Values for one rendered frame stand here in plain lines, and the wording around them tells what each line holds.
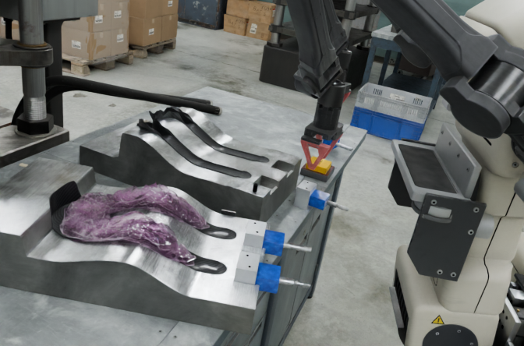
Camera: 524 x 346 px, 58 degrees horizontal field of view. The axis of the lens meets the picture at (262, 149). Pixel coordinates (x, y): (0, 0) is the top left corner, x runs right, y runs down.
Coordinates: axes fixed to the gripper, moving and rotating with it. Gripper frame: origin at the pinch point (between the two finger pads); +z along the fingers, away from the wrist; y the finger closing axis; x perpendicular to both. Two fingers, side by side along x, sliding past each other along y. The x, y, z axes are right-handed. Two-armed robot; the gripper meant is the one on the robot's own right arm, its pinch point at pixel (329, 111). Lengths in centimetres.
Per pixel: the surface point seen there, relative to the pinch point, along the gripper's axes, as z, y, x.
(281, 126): 12.7, -3.9, -18.5
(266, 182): 5, 49, 9
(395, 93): 63, -287, -63
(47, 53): -10, 60, -59
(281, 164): 4.5, 38.7, 6.7
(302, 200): 10.1, 41.0, 15.7
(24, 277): 9, 101, -3
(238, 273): 5, 80, 24
